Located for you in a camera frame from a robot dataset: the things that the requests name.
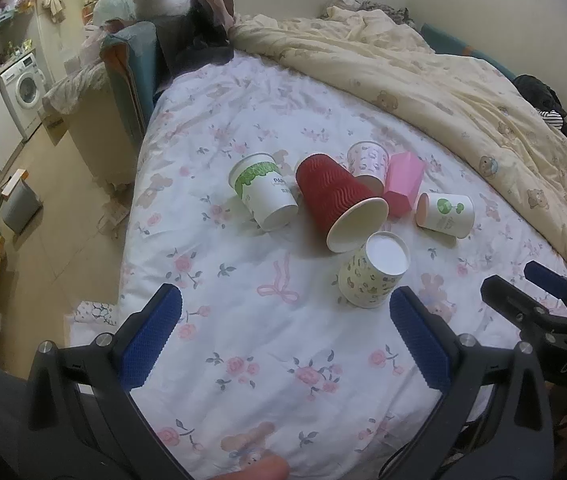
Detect blue pillow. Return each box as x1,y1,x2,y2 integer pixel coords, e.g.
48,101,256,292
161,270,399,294
421,22,517,82

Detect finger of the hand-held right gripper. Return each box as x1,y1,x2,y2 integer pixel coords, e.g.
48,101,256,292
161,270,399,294
480,275,567,341
523,260,567,313

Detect pale pink blanket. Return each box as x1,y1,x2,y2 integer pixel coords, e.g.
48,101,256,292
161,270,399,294
42,57,110,116

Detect cardboard box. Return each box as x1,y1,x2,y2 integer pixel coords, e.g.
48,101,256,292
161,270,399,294
42,109,70,147

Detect white patterned box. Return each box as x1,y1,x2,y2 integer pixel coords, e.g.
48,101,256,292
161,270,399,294
72,300,117,327

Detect white plastic bag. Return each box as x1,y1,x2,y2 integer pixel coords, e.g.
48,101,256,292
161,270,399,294
92,0,137,27

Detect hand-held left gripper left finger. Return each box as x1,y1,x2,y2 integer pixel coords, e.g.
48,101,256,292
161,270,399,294
18,282,199,480

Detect black clothing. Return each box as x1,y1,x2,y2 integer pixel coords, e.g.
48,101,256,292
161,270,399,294
513,74,567,142

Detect white cup with green band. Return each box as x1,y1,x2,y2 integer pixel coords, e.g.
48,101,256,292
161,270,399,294
228,152,298,232

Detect white washing machine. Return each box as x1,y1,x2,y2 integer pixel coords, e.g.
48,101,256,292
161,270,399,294
0,50,48,142

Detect cream bear print quilt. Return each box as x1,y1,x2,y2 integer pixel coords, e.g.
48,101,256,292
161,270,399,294
231,6,567,281

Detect grey printed cloth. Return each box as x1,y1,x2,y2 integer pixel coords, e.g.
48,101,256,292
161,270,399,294
317,0,415,27

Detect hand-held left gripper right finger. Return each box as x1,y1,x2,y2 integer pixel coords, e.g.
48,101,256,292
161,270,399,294
377,286,558,480

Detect white cup with pink print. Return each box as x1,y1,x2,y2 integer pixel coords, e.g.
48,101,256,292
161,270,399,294
347,141,390,196

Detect striped cloth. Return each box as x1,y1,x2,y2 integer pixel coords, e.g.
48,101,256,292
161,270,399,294
540,109,565,132

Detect cream cup with bean pattern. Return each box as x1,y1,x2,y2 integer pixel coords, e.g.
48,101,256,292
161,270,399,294
338,231,411,309

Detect pink paper cup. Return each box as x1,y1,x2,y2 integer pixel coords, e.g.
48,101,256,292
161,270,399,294
382,152,425,218

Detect person's left hand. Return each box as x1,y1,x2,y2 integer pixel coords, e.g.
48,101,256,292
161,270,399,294
212,455,291,480

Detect red ribbed paper cup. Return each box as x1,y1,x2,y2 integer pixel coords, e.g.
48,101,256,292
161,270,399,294
295,153,389,253

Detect grey trash bin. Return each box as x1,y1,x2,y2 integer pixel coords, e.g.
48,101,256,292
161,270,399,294
1,177,44,234

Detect dark cloth pile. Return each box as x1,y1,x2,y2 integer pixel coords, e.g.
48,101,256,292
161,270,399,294
156,0,237,78

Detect small white cup tree print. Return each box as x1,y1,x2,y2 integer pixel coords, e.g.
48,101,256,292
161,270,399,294
416,191,475,239

